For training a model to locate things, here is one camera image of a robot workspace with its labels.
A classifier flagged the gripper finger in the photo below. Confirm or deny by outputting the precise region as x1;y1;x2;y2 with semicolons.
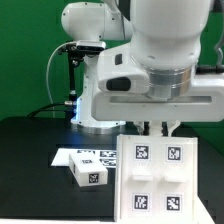
167;120;181;136
143;122;150;136

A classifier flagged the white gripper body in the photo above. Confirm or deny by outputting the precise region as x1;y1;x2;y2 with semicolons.
91;74;224;122

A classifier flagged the white cabinet body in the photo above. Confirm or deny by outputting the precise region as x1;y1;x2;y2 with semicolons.
114;135;215;224

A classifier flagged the white box block with markers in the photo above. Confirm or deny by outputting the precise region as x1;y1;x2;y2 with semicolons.
69;153;108;187

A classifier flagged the white door panel with knob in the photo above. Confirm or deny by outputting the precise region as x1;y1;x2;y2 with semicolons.
121;136;155;219

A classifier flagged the white door panel front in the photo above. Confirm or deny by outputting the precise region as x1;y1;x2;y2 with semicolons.
158;137;197;224

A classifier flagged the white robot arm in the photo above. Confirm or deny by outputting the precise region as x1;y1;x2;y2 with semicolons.
61;0;224;131

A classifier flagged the white fiducial marker sheet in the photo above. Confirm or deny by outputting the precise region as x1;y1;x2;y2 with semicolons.
51;148;116;168

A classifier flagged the grey robot arm hose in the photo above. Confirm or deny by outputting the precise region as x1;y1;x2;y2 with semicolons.
196;33;224;75

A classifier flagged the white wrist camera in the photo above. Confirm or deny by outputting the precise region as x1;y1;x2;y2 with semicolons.
97;44;149;94

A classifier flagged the grey cable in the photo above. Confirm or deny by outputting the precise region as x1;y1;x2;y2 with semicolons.
26;43;78;118

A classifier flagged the black camera on stand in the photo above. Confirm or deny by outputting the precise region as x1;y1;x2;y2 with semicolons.
65;40;106;67

